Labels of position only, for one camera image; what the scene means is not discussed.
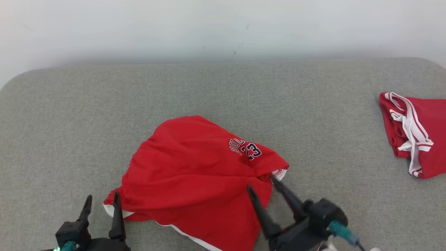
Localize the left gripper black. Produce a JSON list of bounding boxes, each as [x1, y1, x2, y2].
[[77, 192, 131, 251]]

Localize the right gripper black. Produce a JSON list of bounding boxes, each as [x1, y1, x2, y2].
[[247, 176, 328, 251]]

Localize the red basketball shorts white hem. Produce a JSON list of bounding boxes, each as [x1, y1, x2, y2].
[[103, 115, 290, 251]]

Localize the red basketball jersey white trim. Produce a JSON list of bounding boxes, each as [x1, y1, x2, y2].
[[379, 92, 446, 179]]

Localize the grey fabric sofa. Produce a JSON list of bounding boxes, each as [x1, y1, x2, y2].
[[0, 58, 446, 251]]

